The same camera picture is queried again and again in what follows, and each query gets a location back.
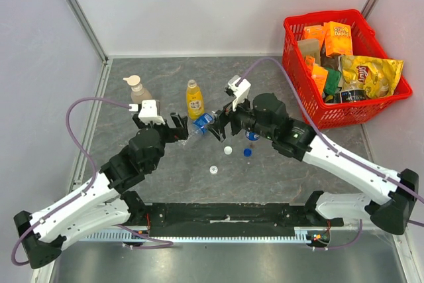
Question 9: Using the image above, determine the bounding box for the crushed clear water bottle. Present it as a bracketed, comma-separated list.
[181, 112, 215, 147]

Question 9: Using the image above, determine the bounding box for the clear blue label bottle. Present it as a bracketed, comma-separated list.
[245, 131, 260, 141]

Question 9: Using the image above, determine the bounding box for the white blue pocari cap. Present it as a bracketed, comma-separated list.
[224, 146, 233, 155]

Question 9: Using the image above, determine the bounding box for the yellow juice bottle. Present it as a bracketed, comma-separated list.
[186, 80, 205, 120]

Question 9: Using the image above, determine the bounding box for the blue bottle cap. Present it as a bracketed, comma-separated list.
[243, 148, 252, 157]

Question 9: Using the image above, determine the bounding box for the white juice bottle cap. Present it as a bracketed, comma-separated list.
[209, 165, 218, 174]

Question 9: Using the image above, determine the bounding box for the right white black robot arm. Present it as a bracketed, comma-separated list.
[207, 93, 419, 235]

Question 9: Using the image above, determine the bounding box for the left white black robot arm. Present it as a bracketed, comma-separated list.
[13, 113, 188, 269]

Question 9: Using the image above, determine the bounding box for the beige pump soap bottle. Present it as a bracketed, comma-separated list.
[123, 75, 153, 104]

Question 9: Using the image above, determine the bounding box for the red plastic basket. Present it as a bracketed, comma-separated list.
[282, 9, 413, 131]

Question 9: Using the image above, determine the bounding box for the orange packet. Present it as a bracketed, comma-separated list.
[305, 56, 328, 95]

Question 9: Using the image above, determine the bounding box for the green package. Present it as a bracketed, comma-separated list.
[323, 68, 342, 95]

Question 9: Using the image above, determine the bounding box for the brown cardboard box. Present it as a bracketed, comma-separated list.
[297, 38, 321, 65]

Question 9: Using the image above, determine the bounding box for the dark can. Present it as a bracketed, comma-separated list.
[337, 89, 368, 103]

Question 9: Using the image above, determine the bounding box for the small orange box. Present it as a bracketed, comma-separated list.
[302, 25, 326, 41]

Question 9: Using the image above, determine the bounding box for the orange scrub daddy box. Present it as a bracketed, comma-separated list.
[324, 21, 353, 57]

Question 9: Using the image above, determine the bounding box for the yellow chips bag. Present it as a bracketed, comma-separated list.
[339, 55, 404, 99]

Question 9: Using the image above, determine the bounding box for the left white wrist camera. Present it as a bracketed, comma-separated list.
[129, 99, 166, 127]

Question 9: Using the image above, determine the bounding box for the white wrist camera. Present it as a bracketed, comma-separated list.
[226, 75, 251, 111]
[129, 99, 166, 127]

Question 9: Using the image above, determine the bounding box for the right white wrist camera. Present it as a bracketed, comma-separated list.
[226, 75, 251, 111]

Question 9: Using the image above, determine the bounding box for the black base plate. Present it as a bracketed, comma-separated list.
[125, 203, 344, 238]

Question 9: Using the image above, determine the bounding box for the white cable duct rail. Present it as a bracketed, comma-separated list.
[80, 229, 323, 245]

